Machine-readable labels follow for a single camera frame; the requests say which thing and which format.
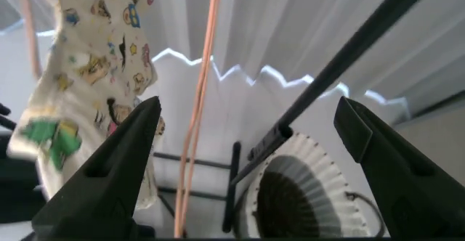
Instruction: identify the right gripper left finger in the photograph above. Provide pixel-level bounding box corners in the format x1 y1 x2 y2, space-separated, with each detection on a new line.
31 95 163 239

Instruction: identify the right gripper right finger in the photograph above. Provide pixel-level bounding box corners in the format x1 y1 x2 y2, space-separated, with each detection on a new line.
333 95 465 239

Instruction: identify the cream printed garment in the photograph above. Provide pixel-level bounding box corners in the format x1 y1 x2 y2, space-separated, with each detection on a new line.
6 0 166 211

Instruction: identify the white laundry basket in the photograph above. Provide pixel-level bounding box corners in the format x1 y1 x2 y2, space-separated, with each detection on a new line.
233 131 387 239

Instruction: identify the black clothes rack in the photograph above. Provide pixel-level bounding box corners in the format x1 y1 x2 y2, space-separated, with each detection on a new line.
151 0 441 234

